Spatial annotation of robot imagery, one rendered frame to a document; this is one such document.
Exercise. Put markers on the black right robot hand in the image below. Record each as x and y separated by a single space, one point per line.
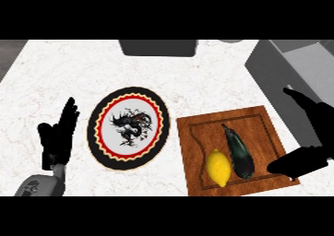
316 144

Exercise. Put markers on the dark grey rectangular appliance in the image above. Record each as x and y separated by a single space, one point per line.
158 47

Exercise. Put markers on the yellow lemon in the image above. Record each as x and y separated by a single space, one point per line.
219 167

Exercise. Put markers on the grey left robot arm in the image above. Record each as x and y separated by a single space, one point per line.
43 184

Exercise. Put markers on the brown wooden cutting board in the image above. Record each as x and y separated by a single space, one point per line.
254 135

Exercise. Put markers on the round dragon print plate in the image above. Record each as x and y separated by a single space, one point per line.
129 128

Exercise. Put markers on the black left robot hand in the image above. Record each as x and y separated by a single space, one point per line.
59 138

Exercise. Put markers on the pale grey round object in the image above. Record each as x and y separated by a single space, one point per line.
230 41

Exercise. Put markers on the dark purple eggplant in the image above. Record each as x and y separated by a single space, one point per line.
239 153

